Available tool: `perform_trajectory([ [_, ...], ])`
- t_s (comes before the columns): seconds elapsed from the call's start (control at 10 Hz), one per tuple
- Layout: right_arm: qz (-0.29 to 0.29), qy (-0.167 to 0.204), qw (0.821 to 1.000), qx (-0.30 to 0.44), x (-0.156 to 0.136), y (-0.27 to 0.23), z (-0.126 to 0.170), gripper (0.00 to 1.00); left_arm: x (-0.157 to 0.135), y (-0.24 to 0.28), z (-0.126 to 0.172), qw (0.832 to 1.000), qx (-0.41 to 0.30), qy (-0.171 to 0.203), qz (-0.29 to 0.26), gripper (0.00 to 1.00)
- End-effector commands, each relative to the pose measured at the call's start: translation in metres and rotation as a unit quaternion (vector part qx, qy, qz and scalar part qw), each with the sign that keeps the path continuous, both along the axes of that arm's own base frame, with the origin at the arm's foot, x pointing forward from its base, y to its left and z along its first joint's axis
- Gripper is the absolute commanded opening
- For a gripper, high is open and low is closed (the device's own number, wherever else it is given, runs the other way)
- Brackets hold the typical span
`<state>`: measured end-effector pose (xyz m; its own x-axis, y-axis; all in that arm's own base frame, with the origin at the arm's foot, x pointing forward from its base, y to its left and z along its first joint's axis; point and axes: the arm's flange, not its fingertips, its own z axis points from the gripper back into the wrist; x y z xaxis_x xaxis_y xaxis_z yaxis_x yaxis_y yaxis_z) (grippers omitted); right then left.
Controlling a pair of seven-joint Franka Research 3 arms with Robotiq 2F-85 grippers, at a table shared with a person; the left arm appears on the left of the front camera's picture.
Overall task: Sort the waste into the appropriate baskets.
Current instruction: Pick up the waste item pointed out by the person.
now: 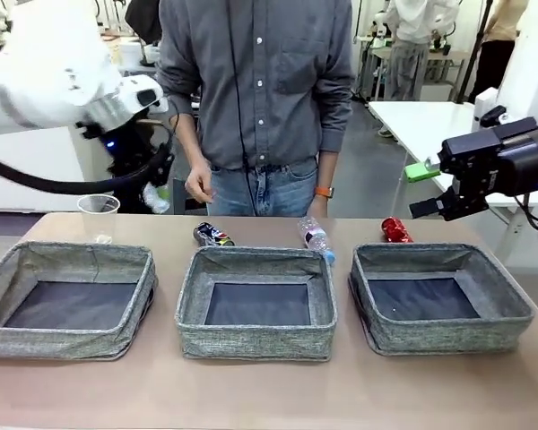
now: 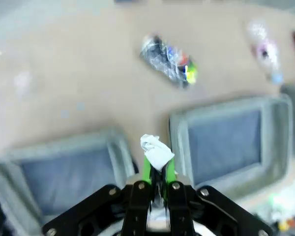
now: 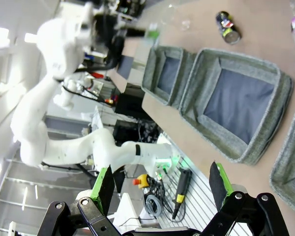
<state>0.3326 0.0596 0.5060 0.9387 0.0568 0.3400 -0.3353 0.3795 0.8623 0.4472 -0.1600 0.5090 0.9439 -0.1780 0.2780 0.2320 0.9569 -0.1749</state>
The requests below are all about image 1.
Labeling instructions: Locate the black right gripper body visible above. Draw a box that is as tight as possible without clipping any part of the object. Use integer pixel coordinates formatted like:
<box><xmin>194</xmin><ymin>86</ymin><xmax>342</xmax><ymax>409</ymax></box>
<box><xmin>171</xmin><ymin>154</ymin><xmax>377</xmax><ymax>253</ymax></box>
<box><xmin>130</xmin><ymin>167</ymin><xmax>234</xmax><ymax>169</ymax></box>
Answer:
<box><xmin>438</xmin><ymin>118</ymin><xmax>538</xmax><ymax>201</ymax></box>

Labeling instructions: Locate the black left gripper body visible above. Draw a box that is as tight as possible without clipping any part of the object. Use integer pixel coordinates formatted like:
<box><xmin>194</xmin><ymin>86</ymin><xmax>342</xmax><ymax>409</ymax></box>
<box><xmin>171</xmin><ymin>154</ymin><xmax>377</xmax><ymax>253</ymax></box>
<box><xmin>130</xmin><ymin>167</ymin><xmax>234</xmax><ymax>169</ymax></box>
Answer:
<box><xmin>99</xmin><ymin>116</ymin><xmax>167</xmax><ymax>185</ymax></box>

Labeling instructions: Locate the crushed red soda can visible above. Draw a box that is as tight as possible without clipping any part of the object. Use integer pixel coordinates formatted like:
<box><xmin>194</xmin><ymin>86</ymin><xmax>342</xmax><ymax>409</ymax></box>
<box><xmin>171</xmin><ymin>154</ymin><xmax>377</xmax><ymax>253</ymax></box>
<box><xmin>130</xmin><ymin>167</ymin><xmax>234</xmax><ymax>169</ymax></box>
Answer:
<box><xmin>381</xmin><ymin>217</ymin><xmax>414</xmax><ymax>244</ymax></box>

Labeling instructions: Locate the clear plastic cup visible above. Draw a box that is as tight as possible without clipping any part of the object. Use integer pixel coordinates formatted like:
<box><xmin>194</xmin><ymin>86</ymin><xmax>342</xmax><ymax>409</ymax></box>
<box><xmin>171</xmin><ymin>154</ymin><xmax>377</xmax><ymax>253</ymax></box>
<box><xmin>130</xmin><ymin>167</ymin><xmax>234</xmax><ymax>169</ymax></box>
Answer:
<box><xmin>76</xmin><ymin>194</ymin><xmax>121</xmax><ymax>245</ymax></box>

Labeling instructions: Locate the crushed dark soda can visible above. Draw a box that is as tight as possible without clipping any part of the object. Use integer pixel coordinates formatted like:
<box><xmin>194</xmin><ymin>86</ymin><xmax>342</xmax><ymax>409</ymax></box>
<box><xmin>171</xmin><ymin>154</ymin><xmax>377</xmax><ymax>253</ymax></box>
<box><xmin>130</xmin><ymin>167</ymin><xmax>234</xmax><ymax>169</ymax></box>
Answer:
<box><xmin>193</xmin><ymin>222</ymin><xmax>236</xmax><ymax>247</ymax></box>

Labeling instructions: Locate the crushed clear water bottle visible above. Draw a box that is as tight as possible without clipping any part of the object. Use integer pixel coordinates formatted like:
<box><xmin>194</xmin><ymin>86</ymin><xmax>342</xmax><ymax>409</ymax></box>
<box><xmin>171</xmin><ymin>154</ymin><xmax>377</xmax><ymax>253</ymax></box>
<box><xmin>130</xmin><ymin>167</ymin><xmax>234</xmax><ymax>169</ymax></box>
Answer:
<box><xmin>297</xmin><ymin>216</ymin><xmax>337</xmax><ymax>265</ymax></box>

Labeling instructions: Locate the person's left forearm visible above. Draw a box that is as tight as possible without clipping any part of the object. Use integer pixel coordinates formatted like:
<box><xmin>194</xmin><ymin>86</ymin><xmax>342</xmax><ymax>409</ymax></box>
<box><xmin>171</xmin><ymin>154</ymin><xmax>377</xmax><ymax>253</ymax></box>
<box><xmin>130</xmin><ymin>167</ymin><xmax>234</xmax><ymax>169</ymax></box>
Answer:
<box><xmin>316</xmin><ymin>89</ymin><xmax>358</xmax><ymax>198</ymax></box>

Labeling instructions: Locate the person's right forearm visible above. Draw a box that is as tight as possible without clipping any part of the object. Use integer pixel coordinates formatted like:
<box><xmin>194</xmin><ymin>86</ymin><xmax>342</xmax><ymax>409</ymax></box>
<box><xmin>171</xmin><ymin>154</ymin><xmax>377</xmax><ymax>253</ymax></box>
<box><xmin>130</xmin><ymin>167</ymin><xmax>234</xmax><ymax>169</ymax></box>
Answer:
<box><xmin>159</xmin><ymin>84</ymin><xmax>214</xmax><ymax>167</ymax></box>

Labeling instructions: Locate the person's right hand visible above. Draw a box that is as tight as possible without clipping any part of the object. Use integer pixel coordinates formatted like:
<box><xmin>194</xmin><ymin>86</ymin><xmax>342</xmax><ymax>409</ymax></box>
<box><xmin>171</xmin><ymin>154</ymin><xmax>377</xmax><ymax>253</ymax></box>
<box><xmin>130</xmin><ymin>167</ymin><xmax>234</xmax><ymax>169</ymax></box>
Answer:
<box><xmin>184</xmin><ymin>157</ymin><xmax>218</xmax><ymax>205</ymax></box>

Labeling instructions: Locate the person's left hand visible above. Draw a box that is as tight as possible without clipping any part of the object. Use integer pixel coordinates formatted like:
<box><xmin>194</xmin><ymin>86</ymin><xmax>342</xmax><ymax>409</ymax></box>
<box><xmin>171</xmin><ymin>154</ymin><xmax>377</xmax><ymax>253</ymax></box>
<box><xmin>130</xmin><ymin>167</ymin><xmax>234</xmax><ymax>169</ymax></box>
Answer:
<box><xmin>305</xmin><ymin>195</ymin><xmax>331</xmax><ymax>219</ymax></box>

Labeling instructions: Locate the grey plastic stool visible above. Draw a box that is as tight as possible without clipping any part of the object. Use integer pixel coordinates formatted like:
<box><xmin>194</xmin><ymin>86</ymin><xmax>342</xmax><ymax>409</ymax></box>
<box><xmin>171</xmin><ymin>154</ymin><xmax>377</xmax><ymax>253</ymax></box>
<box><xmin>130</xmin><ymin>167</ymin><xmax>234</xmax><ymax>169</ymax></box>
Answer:
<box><xmin>172</xmin><ymin>178</ymin><xmax>207</xmax><ymax>215</ymax></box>

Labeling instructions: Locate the white folding table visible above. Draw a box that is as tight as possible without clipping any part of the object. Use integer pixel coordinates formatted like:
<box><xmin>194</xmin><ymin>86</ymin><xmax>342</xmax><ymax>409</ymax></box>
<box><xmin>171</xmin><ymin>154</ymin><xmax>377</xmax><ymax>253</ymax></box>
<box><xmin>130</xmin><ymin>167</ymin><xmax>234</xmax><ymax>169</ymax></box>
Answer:
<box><xmin>367</xmin><ymin>100</ymin><xmax>538</xmax><ymax>234</ymax></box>

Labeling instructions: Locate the white bucket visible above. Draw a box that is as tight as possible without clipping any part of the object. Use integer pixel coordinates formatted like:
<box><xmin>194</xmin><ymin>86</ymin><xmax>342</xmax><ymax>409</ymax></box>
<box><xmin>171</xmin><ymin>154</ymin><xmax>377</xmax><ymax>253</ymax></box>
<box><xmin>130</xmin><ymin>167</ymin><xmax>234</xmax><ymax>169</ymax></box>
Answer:
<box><xmin>124</xmin><ymin>43</ymin><xmax>145</xmax><ymax>68</ymax></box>

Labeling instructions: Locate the background metal workbench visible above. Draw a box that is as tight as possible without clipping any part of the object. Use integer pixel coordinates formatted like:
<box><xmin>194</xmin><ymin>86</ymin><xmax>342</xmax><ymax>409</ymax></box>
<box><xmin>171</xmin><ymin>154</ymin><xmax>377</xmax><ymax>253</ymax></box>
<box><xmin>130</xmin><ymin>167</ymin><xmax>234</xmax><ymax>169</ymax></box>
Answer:
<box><xmin>360</xmin><ymin>33</ymin><xmax>472</xmax><ymax>103</ymax></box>

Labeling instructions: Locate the background person in beige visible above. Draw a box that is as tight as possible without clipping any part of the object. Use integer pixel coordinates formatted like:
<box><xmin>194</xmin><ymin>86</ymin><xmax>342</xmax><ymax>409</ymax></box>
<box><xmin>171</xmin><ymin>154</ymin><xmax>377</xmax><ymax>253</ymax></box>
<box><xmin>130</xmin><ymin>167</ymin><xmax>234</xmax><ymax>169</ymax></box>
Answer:
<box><xmin>468</xmin><ymin>0</ymin><xmax>528</xmax><ymax>104</ymax></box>

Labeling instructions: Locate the black tripod pole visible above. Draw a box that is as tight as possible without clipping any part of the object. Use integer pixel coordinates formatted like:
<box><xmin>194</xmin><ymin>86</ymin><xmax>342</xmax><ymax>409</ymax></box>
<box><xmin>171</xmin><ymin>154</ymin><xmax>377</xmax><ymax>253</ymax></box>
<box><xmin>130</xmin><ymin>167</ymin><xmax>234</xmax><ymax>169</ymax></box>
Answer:
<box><xmin>456</xmin><ymin>0</ymin><xmax>497</xmax><ymax>104</ymax></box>

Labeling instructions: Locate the background person in white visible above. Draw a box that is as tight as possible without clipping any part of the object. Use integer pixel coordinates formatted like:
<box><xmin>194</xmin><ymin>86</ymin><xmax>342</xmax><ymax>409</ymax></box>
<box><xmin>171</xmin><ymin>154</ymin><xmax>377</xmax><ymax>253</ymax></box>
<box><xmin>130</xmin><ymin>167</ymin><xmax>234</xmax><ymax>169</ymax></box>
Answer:
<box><xmin>383</xmin><ymin>0</ymin><xmax>458</xmax><ymax>102</ymax></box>

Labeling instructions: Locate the grey fabric basket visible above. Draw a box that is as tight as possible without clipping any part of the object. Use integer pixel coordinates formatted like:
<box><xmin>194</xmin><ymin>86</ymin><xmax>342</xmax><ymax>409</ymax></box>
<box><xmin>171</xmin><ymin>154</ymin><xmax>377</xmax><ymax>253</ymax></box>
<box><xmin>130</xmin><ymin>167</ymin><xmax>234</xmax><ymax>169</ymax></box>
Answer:
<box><xmin>174</xmin><ymin>245</ymin><xmax>339</xmax><ymax>362</ymax></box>
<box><xmin>0</xmin><ymin>240</ymin><xmax>158</xmax><ymax>361</ymax></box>
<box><xmin>348</xmin><ymin>243</ymin><xmax>537</xmax><ymax>357</ymax></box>

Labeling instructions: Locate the person in grey shirt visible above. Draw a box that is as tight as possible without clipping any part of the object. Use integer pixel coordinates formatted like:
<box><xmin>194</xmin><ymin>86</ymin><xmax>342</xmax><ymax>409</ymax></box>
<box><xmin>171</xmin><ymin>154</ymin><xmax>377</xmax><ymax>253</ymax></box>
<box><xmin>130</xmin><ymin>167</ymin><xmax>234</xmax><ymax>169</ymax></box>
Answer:
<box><xmin>154</xmin><ymin>0</ymin><xmax>358</xmax><ymax>219</ymax></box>

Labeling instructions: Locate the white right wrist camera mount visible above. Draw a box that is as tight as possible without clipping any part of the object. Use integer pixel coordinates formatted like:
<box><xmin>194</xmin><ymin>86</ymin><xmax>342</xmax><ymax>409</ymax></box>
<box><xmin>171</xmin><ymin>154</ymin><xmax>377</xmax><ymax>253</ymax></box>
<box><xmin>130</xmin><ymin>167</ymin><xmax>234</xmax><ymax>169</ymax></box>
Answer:
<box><xmin>473</xmin><ymin>87</ymin><xmax>515</xmax><ymax>131</ymax></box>

